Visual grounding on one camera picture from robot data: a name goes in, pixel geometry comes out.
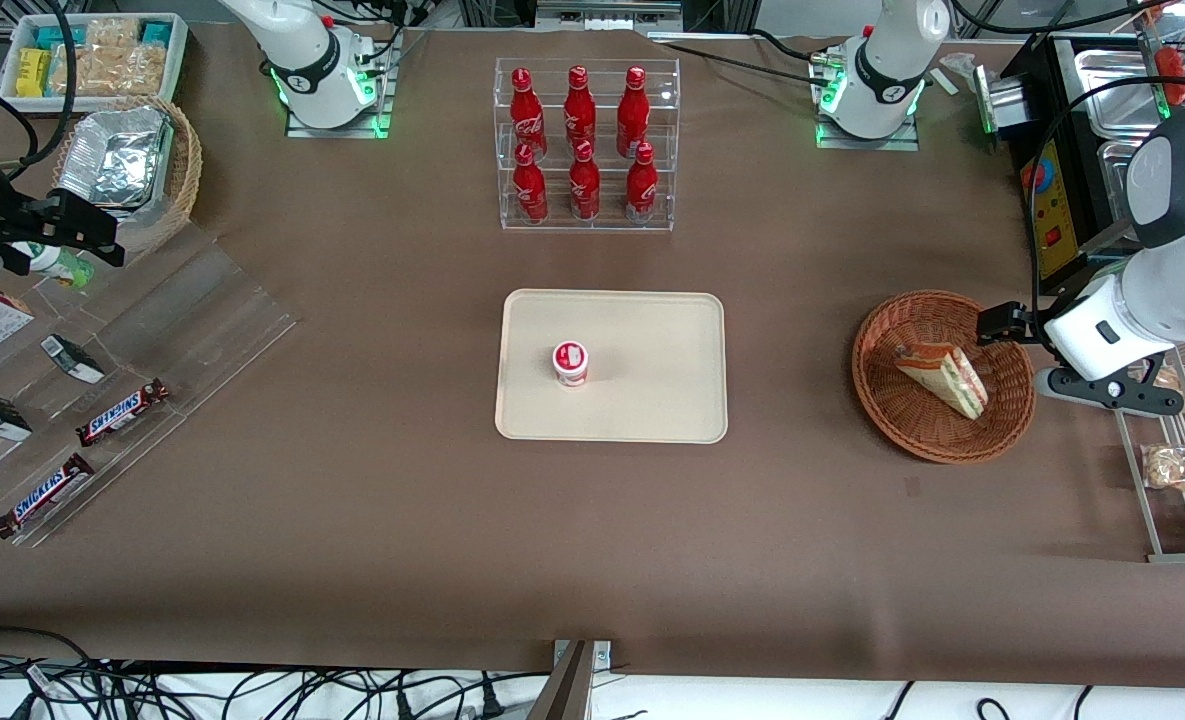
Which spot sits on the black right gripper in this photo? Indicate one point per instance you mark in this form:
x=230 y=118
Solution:
x=14 y=216

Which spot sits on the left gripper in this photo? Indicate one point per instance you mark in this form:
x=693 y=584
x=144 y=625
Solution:
x=1014 y=323

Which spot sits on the triangle sandwich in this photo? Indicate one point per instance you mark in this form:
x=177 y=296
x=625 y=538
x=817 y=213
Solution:
x=942 y=375

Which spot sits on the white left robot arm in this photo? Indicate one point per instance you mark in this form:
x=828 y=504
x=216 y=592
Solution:
x=882 y=70

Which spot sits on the light wicker basket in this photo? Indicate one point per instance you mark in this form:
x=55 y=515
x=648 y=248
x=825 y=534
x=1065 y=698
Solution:
x=184 y=170

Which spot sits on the brown wicker basket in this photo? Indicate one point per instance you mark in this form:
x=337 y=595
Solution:
x=912 y=420

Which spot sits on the beige plastic tray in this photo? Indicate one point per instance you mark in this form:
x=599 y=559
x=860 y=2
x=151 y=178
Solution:
x=642 y=400

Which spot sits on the green white small bottle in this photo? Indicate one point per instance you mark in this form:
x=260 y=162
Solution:
x=57 y=265

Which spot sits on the silver foil trays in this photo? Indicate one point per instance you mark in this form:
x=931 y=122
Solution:
x=117 y=160

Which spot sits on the clear acrylic display stand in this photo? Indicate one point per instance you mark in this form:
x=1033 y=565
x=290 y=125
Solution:
x=192 y=320

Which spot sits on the clear cracker bag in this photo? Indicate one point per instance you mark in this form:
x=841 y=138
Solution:
x=112 y=65

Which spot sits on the yellow snack packet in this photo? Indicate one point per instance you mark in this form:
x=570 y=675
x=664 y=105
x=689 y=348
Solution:
x=32 y=72

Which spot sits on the Snickers chocolate bar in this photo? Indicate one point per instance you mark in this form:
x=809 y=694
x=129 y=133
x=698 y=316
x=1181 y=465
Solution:
x=122 y=412
x=44 y=496

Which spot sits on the steel warmer pan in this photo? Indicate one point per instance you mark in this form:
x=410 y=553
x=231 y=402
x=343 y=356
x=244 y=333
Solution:
x=1117 y=180
x=1112 y=90

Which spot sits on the white plastic bin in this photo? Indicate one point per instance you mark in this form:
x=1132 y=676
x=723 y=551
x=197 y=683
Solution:
x=177 y=60

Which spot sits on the teal snack packet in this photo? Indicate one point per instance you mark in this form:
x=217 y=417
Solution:
x=156 y=33
x=57 y=37

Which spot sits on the silver metal block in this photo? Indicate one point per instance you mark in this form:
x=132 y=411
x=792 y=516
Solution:
x=1002 y=100

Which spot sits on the black food warmer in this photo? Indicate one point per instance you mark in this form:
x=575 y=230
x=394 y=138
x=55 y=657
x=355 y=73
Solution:
x=1062 y=90

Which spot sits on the red sausage on skewer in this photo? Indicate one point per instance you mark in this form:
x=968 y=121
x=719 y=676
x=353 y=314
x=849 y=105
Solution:
x=1172 y=75

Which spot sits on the red cola bottle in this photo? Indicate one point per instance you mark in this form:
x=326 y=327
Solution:
x=529 y=190
x=527 y=115
x=583 y=188
x=633 y=112
x=641 y=190
x=579 y=110

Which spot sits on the clear acrylic bottle rack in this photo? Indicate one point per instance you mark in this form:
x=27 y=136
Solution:
x=607 y=215

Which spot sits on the red white yogurt cup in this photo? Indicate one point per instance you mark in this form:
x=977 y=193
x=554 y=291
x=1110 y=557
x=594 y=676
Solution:
x=571 y=362

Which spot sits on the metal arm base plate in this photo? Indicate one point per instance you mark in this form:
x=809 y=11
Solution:
x=867 y=143
x=342 y=128

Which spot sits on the metal table bracket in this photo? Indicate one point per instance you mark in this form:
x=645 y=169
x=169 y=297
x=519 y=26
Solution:
x=574 y=680

